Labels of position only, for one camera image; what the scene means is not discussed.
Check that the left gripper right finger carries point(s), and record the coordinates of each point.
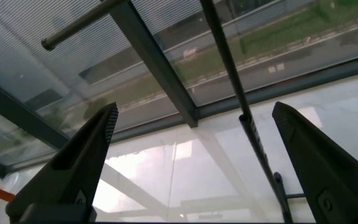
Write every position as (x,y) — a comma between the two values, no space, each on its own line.
(328,174)

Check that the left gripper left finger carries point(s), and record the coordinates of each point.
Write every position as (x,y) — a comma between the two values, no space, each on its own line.
(70,180)

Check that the black clothes rack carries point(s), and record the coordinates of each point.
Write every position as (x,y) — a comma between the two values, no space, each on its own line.
(225,49)

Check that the window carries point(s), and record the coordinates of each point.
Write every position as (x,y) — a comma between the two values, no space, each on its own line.
(73,62)

